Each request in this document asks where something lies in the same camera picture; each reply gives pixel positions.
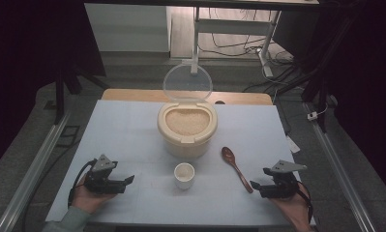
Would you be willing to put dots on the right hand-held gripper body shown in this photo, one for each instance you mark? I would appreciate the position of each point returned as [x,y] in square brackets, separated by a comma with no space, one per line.
[282,183]

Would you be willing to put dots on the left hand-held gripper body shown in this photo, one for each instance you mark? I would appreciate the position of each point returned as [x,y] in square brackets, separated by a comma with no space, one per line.
[98,180]

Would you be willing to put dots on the brown wooden spoon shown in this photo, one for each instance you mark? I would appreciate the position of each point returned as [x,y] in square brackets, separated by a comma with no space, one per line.
[237,169]

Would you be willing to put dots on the white cup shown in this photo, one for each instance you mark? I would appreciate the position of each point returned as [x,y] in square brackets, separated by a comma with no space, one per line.
[184,179]

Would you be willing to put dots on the cream rice container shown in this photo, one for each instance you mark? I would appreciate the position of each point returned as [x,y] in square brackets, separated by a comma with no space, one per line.
[187,143]

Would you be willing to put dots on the person's left hand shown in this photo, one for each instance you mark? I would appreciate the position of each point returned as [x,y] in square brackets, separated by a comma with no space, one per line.
[89,199]

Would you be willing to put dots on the person's right hand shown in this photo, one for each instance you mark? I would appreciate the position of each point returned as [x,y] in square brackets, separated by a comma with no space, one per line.
[295,209]

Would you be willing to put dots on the white paper tag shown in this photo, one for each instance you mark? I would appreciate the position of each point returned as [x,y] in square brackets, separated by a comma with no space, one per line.
[293,145]

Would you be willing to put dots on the pale blue table mat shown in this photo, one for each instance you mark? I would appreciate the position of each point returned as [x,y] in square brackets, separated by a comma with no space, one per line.
[126,129]

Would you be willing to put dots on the small white box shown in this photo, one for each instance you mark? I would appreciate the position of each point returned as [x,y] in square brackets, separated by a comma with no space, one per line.
[312,116]

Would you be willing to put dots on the rice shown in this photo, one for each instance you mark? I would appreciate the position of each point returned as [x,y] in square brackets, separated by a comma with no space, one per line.
[187,121]

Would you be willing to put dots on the black stand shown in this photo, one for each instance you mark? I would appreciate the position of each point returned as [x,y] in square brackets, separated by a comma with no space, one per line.
[60,93]
[322,80]

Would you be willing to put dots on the clear container lid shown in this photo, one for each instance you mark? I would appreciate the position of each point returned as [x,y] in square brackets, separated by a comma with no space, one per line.
[187,82]

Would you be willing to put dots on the black floor frame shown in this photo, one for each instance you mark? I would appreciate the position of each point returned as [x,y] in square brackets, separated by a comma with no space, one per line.
[68,137]

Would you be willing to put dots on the aluminium rail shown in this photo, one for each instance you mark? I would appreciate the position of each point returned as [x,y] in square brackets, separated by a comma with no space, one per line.
[339,167]
[35,170]

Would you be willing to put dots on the white desk frame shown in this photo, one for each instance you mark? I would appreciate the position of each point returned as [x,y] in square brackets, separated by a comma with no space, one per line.
[232,27]

